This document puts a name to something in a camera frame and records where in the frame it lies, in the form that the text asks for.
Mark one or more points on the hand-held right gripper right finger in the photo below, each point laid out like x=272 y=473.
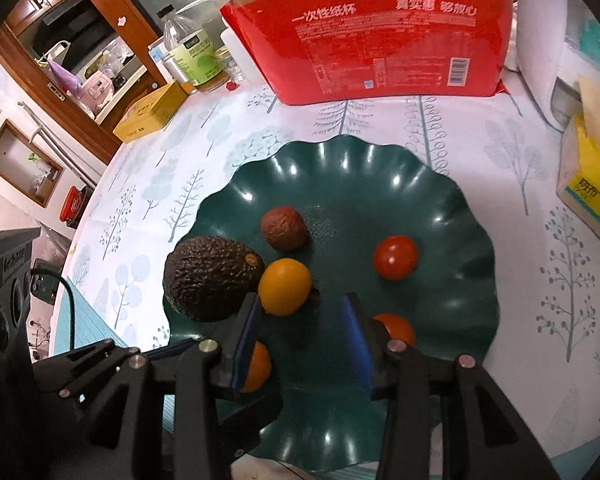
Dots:
x=357 y=345

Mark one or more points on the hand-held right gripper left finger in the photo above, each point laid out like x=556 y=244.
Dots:
x=247 y=340

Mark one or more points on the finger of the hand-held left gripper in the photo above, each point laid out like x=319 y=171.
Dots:
x=117 y=367
x=55 y=365

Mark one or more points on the small tangerine with stem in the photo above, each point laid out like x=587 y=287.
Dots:
x=260 y=367

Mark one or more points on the red tomato with stem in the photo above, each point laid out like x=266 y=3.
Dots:
x=399 y=326

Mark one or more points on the yellow kumquat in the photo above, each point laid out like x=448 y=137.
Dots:
x=284 y=286

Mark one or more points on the dark brown avocado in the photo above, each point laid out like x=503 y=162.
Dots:
x=205 y=277

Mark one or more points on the red cherry tomato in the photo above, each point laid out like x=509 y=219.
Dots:
x=395 y=258

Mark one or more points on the brown passion fruit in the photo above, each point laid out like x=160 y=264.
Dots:
x=284 y=228

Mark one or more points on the dark green wavy plate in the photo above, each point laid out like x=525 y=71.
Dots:
x=355 y=200

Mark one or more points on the red-lidded jar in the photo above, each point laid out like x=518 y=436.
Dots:
x=72 y=202

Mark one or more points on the yellow cardboard box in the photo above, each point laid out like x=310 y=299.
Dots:
x=147 y=112

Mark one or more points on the small metal can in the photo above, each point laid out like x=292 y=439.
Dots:
x=172 y=69

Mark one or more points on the blue and white carton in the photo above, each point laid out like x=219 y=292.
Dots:
x=156 y=57

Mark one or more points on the yellow tissue pack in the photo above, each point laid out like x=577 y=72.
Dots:
x=592 y=180

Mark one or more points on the clear bottle green label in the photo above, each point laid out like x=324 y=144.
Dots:
x=190 y=45

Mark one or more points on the red paper cup package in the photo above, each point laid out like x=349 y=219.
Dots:
x=380 y=40

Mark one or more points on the white storage box clear lid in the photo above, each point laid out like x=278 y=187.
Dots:
x=555 y=35

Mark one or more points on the wooden framed wall niche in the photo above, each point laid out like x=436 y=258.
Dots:
x=22 y=160

